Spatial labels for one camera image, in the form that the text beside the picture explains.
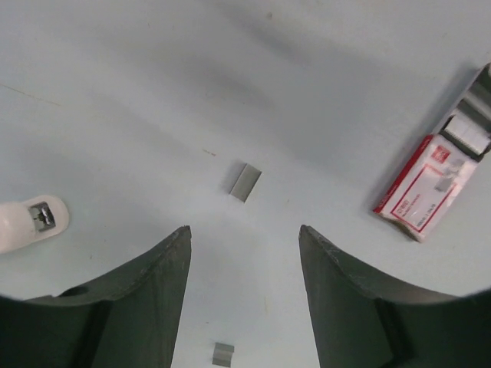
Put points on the staple strip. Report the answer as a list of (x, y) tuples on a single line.
[(244, 181), (222, 354)]

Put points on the red white staple box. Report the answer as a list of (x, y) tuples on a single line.
[(442, 164)]

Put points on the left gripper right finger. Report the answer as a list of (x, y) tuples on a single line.
[(363, 317)]

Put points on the white stapler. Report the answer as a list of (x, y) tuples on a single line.
[(31, 221)]

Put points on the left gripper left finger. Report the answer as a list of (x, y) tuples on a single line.
[(128, 317)]

